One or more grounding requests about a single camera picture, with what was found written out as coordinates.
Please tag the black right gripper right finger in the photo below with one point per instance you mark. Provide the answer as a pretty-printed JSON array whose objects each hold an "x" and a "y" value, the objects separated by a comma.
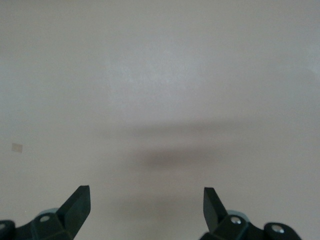
[{"x": 217, "y": 220}]

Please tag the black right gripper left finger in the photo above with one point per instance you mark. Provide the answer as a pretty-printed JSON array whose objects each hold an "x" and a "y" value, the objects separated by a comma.
[{"x": 70, "y": 215}]

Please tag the small brown tape patch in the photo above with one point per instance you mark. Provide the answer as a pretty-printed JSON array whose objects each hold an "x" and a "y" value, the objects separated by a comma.
[{"x": 17, "y": 148}]

